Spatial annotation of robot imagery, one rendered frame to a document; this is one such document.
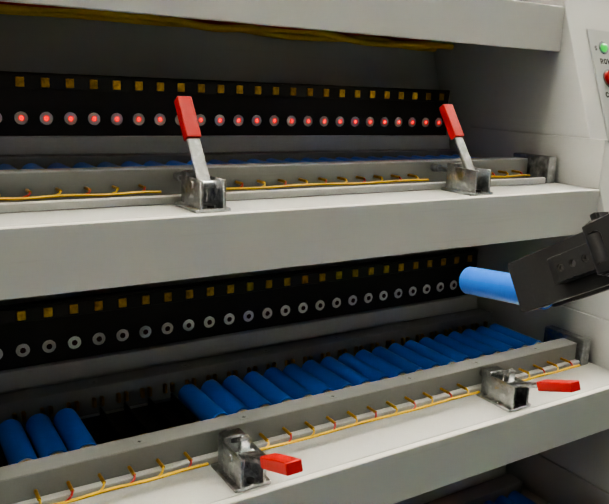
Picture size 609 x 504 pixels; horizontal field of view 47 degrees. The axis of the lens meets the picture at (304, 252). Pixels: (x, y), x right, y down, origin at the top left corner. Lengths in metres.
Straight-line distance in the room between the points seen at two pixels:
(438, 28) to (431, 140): 0.20
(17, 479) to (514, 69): 0.65
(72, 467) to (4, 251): 0.15
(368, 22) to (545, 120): 0.27
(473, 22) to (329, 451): 0.42
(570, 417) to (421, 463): 0.18
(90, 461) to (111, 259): 0.14
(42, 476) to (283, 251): 0.22
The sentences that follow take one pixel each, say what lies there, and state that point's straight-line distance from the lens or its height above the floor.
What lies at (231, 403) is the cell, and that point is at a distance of 0.58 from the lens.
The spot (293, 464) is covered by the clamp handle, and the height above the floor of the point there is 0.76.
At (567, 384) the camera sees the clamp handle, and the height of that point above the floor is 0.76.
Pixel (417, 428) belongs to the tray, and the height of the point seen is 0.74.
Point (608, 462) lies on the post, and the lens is 0.83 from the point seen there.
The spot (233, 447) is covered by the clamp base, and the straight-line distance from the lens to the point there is 0.53.
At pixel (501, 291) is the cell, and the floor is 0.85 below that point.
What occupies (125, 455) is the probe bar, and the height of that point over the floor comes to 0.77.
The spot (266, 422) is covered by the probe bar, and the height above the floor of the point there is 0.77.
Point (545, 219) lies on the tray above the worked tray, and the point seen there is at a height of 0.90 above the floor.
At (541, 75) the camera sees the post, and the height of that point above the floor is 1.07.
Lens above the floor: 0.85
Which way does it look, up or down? 5 degrees up
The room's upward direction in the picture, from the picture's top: 9 degrees counter-clockwise
